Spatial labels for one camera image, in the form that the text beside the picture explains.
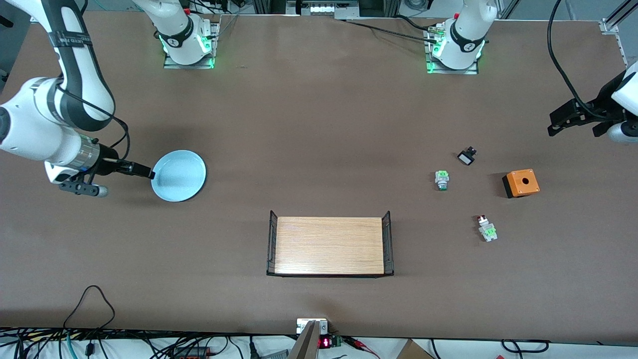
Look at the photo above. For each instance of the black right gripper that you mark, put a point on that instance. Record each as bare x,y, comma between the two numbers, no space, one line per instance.
105,160

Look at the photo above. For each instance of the red push button switch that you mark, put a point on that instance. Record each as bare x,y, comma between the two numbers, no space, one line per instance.
488,232

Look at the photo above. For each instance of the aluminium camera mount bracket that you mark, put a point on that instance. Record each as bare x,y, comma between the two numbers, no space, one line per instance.
310,344

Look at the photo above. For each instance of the red digit display module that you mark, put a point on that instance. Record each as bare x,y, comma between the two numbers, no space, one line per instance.
325,342

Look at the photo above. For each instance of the aluminium corner profile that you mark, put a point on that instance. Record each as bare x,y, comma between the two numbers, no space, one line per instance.
610,25

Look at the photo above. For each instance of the small black switch part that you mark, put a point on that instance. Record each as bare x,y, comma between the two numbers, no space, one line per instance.
466,158

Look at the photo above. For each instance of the light blue plate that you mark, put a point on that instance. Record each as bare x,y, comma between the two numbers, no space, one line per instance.
182,177

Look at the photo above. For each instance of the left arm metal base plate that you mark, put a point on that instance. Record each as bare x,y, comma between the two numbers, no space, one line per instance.
471,71

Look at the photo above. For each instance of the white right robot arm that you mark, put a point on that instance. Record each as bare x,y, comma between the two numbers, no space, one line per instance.
30,129

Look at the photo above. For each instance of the brown cardboard piece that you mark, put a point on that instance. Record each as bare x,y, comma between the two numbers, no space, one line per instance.
411,351

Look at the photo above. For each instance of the aluminium frame with light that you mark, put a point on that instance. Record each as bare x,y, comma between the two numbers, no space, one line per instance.
324,9

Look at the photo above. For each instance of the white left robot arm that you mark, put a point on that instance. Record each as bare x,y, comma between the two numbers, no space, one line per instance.
468,30

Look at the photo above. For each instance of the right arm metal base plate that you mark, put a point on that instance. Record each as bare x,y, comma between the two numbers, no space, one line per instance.
172,64

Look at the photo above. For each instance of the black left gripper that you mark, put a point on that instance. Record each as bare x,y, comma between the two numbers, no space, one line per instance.
594,108

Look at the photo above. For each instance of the green push button switch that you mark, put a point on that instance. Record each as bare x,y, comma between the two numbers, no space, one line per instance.
441,178

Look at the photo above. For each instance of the orange button enclosure box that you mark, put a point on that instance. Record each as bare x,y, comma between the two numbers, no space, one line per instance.
523,184

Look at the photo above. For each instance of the perforated metal edge strip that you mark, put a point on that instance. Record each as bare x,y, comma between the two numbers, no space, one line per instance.
620,47

